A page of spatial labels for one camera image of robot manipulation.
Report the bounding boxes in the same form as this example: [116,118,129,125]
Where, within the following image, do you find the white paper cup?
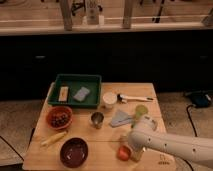
[102,92,117,109]

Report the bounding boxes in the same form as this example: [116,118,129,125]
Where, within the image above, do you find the small metal cup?
[91,112,104,129]

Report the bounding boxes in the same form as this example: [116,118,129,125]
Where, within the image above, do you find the green plastic cup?
[135,105,148,118]

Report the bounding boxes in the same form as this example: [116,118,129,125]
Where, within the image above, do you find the orange bowl with grapes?
[46,106,73,130]

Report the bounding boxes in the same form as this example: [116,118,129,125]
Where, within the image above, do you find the green plastic tray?
[48,74,102,108]

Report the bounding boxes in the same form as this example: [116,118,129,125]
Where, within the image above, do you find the dark purple bowl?
[60,137,88,168]

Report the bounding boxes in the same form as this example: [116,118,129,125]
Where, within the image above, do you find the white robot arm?
[127,115,213,169]

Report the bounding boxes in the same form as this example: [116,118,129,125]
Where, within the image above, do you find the yellow corn cob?
[40,131,67,147]

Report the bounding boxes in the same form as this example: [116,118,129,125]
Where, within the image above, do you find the beige wooden block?
[58,86,69,102]

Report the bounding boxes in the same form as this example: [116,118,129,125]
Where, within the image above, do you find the red apple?
[117,146,131,161]

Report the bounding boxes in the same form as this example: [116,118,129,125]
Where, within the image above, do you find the blue folded cloth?
[109,110,133,127]

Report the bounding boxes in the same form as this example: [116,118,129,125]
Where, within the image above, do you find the blue sponge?
[73,87,90,102]

